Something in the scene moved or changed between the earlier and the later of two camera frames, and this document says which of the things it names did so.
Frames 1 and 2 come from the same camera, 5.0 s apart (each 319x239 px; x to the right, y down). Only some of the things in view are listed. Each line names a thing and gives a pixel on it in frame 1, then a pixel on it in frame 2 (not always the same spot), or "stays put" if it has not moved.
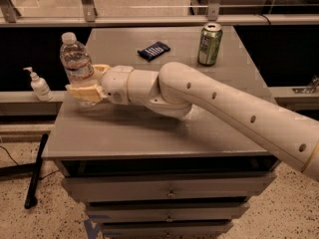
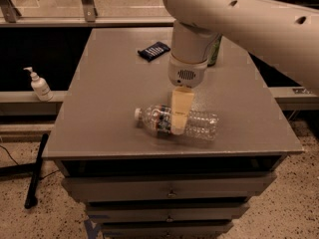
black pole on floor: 31,200 stays put
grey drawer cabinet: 146,174 stays put
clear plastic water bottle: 76,62 to 158,119
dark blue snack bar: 154,51 stays put
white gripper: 115,83 to 184,73
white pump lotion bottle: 40,87 stays put
